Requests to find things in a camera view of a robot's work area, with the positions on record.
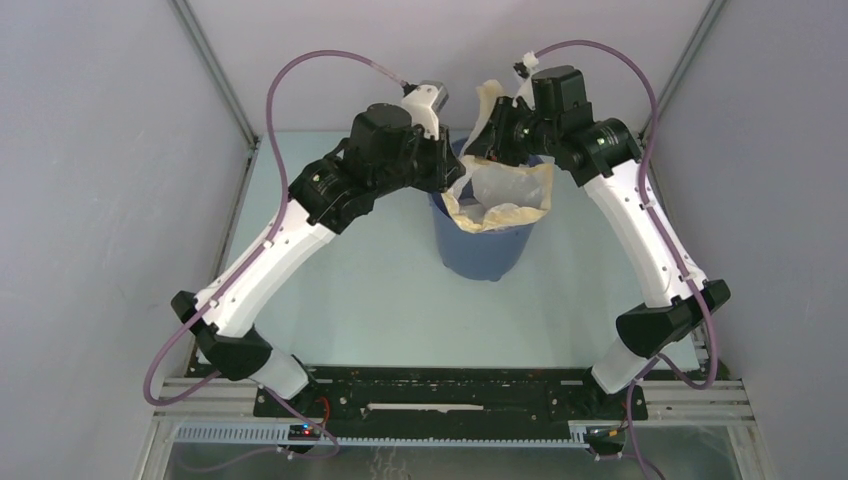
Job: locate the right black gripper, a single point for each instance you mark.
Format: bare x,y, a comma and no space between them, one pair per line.
495,143

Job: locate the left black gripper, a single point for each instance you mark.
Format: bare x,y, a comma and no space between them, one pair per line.
447,169

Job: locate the translucent white yellow trash bag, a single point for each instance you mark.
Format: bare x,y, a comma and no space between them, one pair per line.
491,196

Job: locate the blue plastic trash bin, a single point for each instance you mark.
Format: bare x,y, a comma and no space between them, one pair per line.
484,256

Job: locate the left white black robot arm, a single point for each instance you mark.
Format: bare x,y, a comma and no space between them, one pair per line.
389,148

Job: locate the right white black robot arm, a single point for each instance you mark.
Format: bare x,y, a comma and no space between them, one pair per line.
552,116

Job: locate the right aluminium corner profile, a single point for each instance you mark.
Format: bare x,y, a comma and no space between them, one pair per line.
704,27

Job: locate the aluminium corner profile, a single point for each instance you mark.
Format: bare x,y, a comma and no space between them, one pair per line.
190,22
704,27

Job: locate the left aluminium corner profile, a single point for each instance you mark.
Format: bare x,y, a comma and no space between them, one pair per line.
190,22

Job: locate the left circuit board with leds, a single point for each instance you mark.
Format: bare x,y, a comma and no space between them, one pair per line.
303,432

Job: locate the right circuit board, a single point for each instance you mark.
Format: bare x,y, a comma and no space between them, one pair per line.
606,435

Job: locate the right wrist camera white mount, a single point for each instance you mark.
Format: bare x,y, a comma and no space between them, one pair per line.
524,70

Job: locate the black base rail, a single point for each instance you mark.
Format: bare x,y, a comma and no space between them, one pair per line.
462,404

